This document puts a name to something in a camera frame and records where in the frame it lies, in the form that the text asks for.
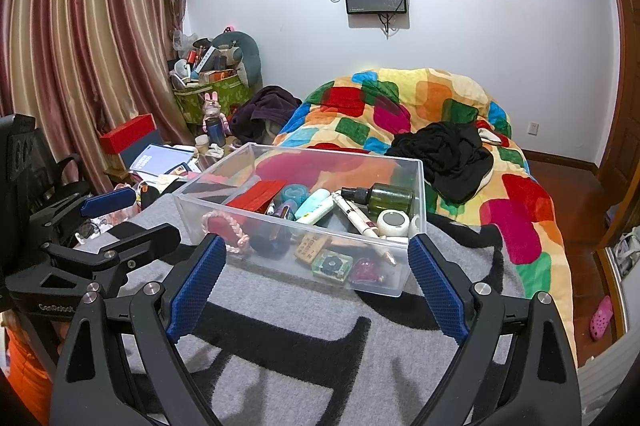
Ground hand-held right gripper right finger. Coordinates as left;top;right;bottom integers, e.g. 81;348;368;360
407;232;583;426

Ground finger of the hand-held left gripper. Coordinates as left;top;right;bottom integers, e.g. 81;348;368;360
30;187;137;242
40;222;182;299

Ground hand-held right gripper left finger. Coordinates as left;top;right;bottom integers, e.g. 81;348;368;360
47;233;228;426

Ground clear plastic box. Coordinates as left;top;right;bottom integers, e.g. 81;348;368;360
172;143;427;298

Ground red envelope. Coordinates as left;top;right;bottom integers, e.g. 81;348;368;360
225;179;287;214

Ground person's left forearm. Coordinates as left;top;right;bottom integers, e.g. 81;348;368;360
5;326;53;424

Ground blue and white booklet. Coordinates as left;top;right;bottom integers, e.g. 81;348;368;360
131;144;198;175

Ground red box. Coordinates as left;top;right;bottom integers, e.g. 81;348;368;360
98;113;155;155

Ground dark blue box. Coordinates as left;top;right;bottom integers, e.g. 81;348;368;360
122;128;163;169

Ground magenta coin pouch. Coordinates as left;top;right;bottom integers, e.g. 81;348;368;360
348;258;383;284

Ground black hair scrunchie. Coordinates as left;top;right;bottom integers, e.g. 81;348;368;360
248;223;293;257

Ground black office chair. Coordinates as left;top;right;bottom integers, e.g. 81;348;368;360
0;113;93;212

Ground dark green spray bottle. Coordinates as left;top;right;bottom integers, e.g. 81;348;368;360
341;182;416;219

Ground white stick tube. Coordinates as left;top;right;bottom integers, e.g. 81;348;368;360
332;193;397;268

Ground green square case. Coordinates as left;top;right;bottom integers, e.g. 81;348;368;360
312;250;351;281

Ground grey blanket with black pattern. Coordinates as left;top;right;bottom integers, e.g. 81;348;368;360
120;191;526;426

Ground colourful patchwork blanket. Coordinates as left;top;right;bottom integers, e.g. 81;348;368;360
272;67;578;367

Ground wooden tag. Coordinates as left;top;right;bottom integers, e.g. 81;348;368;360
295;233;331;264

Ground pink rabbit bottle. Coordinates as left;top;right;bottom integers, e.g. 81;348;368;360
202;91;230;147

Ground black clothes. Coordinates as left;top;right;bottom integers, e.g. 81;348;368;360
384;122;495;204

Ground teal round container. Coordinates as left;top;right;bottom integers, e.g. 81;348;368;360
280;183;309;207

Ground striped pink curtain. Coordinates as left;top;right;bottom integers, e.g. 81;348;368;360
0;0;196;179

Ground white and teal tube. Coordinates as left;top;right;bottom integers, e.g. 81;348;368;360
295;188;335;224

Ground green storage box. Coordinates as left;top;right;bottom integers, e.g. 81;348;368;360
173;73;253;124

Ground pink slipper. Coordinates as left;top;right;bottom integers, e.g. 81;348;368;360
589;296;614;341

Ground purple clothes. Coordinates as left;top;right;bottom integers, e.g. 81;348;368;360
229;85;303;144

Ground white clothes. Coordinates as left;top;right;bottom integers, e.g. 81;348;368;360
612;228;640;268

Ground white cabinet panel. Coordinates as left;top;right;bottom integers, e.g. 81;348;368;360
577;326;640;426

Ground grey plush toy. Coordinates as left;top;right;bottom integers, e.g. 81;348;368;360
212;31;263;89

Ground wooden wardrobe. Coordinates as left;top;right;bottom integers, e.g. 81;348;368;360
595;0;640;252

